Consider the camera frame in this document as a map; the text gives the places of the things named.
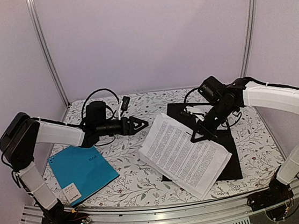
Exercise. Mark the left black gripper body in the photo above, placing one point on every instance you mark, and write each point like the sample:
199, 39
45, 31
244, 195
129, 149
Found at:
104, 130

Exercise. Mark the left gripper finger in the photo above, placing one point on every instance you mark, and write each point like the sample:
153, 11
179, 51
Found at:
133, 125
125, 103

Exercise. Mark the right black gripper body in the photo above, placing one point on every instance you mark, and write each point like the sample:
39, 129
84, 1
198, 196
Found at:
222, 113

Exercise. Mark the printed paper sheet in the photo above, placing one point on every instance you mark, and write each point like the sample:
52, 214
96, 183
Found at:
194, 167

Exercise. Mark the black clip folder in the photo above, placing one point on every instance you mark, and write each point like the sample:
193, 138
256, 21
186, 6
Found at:
224, 138

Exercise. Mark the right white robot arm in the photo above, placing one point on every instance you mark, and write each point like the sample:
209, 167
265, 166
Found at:
225, 99

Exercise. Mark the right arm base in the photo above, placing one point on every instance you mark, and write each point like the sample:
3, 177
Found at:
276, 193

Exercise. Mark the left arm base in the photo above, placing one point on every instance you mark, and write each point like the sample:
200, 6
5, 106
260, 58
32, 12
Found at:
57, 215

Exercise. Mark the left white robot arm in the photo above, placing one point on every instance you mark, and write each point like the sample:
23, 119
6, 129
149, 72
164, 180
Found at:
20, 139

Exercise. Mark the blue folder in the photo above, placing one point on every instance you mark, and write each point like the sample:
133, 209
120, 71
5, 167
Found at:
81, 172

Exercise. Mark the floral tablecloth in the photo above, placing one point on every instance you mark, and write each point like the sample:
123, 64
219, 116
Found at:
140, 185

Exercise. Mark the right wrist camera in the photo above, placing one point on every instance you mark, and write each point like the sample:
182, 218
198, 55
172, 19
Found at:
211, 89

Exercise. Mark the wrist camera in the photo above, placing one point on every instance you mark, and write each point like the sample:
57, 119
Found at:
95, 113
211, 89

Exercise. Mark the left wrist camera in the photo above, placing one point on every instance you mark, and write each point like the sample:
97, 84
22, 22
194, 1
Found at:
95, 113

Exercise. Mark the right aluminium frame post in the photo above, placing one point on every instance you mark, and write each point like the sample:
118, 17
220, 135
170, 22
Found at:
248, 37

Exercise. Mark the aluminium frame post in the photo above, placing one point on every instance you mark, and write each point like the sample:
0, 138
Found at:
248, 37
34, 16

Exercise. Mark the left aluminium frame post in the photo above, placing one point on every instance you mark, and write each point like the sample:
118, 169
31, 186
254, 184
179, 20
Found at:
34, 16

